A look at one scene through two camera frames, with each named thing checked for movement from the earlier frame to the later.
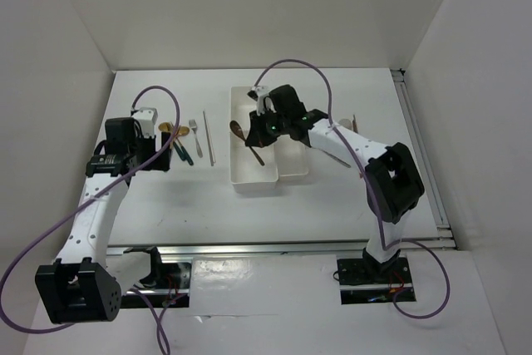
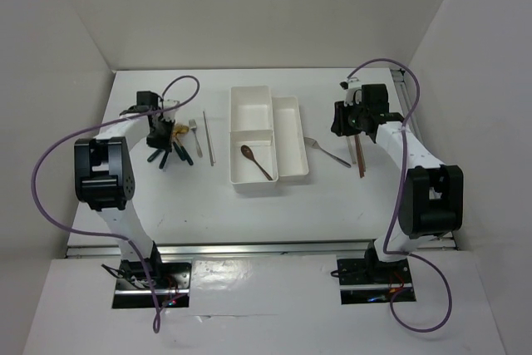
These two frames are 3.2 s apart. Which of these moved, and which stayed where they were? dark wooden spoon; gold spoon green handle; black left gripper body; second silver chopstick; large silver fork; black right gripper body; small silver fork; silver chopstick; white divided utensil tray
Moved: black left gripper body; black right gripper body; dark wooden spoon
Stayed: large silver fork; gold spoon green handle; second silver chopstick; small silver fork; white divided utensil tray; silver chopstick
